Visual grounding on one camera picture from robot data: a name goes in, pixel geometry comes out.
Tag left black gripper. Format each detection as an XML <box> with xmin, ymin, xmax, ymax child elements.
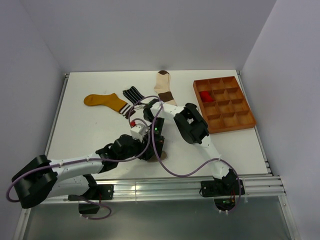
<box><xmin>117</xmin><ymin>134</ymin><xmax>157</xmax><ymax>162</ymax></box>

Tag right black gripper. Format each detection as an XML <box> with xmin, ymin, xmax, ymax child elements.
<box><xmin>144</xmin><ymin>117</ymin><xmax>165</xmax><ymax>158</ymax></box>

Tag taupe sock maroon stripes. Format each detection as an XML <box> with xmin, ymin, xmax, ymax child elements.
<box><xmin>147</xmin><ymin>151</ymin><xmax>168</xmax><ymax>163</ymax></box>

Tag red christmas sock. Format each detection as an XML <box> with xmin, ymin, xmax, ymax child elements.
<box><xmin>199</xmin><ymin>91</ymin><xmax>215</xmax><ymax>103</ymax></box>

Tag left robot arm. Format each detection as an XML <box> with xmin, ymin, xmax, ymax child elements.
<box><xmin>11</xmin><ymin>134</ymin><xmax>164</xmax><ymax>209</ymax></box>

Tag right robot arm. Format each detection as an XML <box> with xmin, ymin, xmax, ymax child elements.
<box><xmin>143</xmin><ymin>98</ymin><xmax>241</xmax><ymax>195</ymax></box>

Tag cream brown block sock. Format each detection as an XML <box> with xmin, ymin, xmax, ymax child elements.
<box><xmin>154</xmin><ymin>70</ymin><xmax>177</xmax><ymax>106</ymax></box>

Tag navy white striped sock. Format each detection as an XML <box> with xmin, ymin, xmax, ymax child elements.
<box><xmin>122</xmin><ymin>86</ymin><xmax>145</xmax><ymax>105</ymax></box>

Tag mustard yellow striped sock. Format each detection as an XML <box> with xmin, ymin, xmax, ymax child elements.
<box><xmin>83</xmin><ymin>93</ymin><xmax>136</xmax><ymax>119</ymax></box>

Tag orange wooden compartment tray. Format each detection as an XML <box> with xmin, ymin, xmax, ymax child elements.
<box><xmin>193</xmin><ymin>76</ymin><xmax>256</xmax><ymax>134</ymax></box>

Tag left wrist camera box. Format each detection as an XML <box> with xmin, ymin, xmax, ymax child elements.
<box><xmin>130</xmin><ymin>121</ymin><xmax>148</xmax><ymax>142</ymax></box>

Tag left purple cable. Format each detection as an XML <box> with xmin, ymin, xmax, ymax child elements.
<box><xmin>6</xmin><ymin>117</ymin><xmax>161</xmax><ymax>221</ymax></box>

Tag purple cable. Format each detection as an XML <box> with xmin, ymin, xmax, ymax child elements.
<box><xmin>6</xmin><ymin>117</ymin><xmax>161</xmax><ymax>221</ymax></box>
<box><xmin>129</xmin><ymin>95</ymin><xmax>243</xmax><ymax>213</ymax></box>

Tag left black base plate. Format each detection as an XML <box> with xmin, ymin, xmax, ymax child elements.
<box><xmin>80</xmin><ymin>184</ymin><xmax>114</xmax><ymax>201</ymax></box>

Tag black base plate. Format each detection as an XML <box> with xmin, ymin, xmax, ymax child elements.
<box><xmin>199</xmin><ymin>179</ymin><xmax>246</xmax><ymax>198</ymax></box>
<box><xmin>80</xmin><ymin>184</ymin><xmax>114</xmax><ymax>201</ymax></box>

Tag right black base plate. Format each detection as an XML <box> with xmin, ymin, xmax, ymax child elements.
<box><xmin>199</xmin><ymin>179</ymin><xmax>246</xmax><ymax>198</ymax></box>

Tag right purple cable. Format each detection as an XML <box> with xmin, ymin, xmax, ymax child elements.
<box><xmin>129</xmin><ymin>95</ymin><xmax>243</xmax><ymax>213</ymax></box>

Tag aluminium front rail frame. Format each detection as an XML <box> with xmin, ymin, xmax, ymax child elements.
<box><xmin>24</xmin><ymin>174</ymin><xmax>287</xmax><ymax>203</ymax></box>

